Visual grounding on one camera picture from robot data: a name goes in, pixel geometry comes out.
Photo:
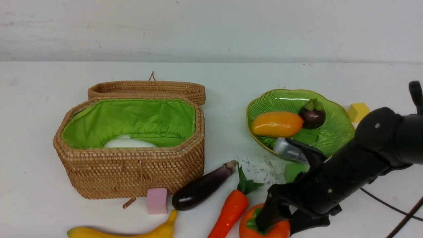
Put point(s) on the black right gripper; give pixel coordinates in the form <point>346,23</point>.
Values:
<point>318,191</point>

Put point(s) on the orange toy persimmon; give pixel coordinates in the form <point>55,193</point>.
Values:
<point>248,227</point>

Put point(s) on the orange toy carrot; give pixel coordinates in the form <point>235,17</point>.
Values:
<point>234,206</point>

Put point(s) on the yellow orange toy mango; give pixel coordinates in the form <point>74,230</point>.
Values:
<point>276,124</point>

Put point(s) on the purple toy eggplant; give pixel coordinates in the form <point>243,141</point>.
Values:
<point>197,191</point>

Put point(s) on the purple toy mangosteen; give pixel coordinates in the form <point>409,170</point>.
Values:
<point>313,114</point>

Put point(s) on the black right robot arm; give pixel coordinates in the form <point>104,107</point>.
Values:
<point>384,141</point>

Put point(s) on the green foam cube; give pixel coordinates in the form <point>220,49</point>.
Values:
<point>292,170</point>

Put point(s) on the green leaf-shaped glass plate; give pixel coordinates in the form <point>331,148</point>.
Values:
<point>331,136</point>

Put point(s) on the yellow foam cube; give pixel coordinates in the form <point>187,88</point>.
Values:
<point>357,111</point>

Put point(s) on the pink foam cube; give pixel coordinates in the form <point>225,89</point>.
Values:
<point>157,201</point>

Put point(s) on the woven wicker basket lid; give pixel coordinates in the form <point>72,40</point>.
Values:
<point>192,91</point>

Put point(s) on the wooden basket toggle clasp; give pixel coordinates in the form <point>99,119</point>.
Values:
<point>129,202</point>

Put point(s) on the woven wicker basket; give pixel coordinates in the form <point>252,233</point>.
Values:
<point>111,173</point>

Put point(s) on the green fabric basket lining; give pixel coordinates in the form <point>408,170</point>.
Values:
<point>162,122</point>

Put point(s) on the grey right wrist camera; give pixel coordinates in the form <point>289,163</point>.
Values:
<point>292,150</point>

